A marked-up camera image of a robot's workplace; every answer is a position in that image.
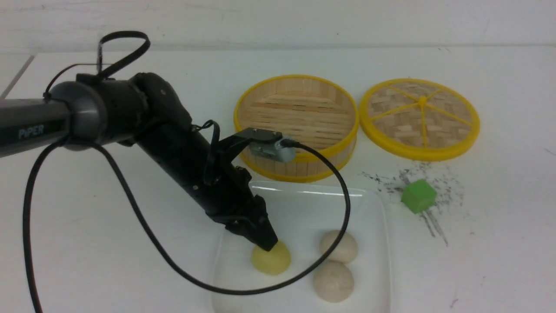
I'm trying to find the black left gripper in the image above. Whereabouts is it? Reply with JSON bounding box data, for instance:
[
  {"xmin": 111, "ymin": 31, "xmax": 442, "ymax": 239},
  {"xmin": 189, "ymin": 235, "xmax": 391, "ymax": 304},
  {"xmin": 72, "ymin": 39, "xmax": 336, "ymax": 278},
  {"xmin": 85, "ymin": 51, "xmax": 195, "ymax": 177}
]
[{"xmin": 137, "ymin": 123, "xmax": 278, "ymax": 252}]

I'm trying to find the yellow steamed bun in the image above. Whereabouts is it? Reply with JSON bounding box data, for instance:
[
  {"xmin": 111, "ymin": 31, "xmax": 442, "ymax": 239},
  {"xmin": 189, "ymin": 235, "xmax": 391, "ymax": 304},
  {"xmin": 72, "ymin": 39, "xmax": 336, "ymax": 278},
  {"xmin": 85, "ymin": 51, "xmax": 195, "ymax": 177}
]
[{"xmin": 250, "ymin": 240, "xmax": 291, "ymax": 276}]

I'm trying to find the white steamed bun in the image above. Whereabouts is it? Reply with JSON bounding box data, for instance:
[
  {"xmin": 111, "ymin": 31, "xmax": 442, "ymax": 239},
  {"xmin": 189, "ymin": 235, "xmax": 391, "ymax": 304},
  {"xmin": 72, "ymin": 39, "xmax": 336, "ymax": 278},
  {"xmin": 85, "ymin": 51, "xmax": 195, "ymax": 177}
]
[{"xmin": 318, "ymin": 230, "xmax": 359, "ymax": 265}]

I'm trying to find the beige steamed bun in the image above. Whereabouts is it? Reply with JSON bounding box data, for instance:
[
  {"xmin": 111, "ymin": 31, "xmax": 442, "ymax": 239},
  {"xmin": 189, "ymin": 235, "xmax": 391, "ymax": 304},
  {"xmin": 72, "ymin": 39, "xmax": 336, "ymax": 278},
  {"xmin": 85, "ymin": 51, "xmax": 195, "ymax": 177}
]
[{"xmin": 312, "ymin": 261, "xmax": 355, "ymax": 303}]

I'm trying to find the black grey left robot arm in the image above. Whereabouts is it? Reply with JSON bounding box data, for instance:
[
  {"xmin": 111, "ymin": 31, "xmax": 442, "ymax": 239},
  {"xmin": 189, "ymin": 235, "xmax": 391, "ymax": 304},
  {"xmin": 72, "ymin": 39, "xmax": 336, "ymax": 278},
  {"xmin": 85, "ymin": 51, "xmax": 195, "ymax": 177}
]
[{"xmin": 0, "ymin": 73, "xmax": 278, "ymax": 251}]

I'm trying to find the white square plate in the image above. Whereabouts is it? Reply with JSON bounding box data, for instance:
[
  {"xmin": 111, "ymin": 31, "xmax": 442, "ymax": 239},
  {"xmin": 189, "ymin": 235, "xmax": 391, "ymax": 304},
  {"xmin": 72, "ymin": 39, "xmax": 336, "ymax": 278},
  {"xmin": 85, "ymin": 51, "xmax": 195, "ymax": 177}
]
[{"xmin": 210, "ymin": 181, "xmax": 392, "ymax": 313}]

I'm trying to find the yellow rimmed bamboo steamer basket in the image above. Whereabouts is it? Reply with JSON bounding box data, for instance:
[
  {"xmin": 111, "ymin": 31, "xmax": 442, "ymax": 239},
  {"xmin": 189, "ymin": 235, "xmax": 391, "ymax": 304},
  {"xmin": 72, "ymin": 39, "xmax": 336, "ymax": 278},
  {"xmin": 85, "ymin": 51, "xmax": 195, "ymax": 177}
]
[{"xmin": 234, "ymin": 75, "xmax": 359, "ymax": 169}]

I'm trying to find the green cube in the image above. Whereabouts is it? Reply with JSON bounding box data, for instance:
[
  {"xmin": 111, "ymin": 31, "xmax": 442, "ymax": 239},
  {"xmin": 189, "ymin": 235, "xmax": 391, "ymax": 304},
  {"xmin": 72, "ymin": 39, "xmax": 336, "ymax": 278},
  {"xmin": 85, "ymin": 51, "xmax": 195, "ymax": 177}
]
[{"xmin": 401, "ymin": 180, "xmax": 437, "ymax": 215}]

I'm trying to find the yellow rimmed woven steamer lid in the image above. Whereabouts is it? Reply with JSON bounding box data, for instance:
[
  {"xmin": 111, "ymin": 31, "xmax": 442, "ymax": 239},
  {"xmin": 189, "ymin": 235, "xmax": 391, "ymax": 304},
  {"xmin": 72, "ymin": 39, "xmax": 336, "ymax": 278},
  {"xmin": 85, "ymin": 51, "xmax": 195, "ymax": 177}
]
[{"xmin": 359, "ymin": 78, "xmax": 480, "ymax": 162}]

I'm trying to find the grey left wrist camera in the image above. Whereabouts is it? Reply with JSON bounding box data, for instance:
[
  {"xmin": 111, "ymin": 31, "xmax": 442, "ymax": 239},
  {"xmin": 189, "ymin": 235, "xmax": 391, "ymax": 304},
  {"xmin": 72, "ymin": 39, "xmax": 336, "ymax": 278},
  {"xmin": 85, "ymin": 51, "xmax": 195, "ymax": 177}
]
[{"xmin": 248, "ymin": 137, "xmax": 296, "ymax": 163}]

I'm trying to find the black left camera cable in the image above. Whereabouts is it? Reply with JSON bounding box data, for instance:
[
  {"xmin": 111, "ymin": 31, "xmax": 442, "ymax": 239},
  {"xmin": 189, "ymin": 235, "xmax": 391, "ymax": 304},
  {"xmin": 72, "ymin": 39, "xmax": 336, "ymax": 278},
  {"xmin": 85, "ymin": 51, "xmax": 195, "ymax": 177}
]
[{"xmin": 23, "ymin": 30, "xmax": 351, "ymax": 313}]

